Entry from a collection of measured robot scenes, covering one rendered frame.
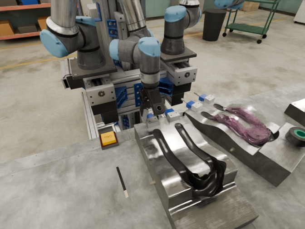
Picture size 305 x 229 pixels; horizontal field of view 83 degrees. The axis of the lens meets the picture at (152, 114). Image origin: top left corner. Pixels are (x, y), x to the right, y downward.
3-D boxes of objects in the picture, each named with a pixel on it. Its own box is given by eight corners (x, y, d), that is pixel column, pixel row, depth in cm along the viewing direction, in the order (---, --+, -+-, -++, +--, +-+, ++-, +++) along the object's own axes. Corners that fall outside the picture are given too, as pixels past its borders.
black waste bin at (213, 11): (196, 37, 444) (200, 9, 403) (210, 34, 460) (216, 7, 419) (208, 43, 412) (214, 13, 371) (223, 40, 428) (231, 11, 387)
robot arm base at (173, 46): (156, 47, 112) (156, 31, 105) (177, 44, 116) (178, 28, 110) (167, 56, 101) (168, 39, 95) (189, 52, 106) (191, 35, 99)
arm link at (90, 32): (104, 43, 90) (99, 13, 81) (87, 52, 81) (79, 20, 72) (86, 40, 94) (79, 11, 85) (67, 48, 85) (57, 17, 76)
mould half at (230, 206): (135, 137, 86) (133, 117, 77) (181, 124, 93) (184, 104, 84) (184, 257, 51) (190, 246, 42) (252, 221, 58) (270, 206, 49)
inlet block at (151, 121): (140, 114, 89) (139, 106, 86) (149, 112, 91) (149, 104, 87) (148, 131, 80) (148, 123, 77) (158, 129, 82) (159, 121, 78)
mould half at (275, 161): (183, 118, 96) (185, 103, 89) (212, 101, 108) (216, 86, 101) (276, 187, 67) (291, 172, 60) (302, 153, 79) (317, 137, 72)
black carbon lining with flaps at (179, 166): (150, 133, 79) (150, 118, 72) (181, 124, 83) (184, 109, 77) (189, 210, 54) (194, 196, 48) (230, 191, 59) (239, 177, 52)
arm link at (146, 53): (142, 34, 62) (164, 37, 59) (143, 63, 69) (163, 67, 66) (131, 41, 56) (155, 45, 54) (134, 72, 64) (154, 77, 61)
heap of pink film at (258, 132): (205, 119, 87) (209, 107, 82) (226, 106, 95) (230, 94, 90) (255, 153, 72) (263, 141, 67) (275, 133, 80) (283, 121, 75)
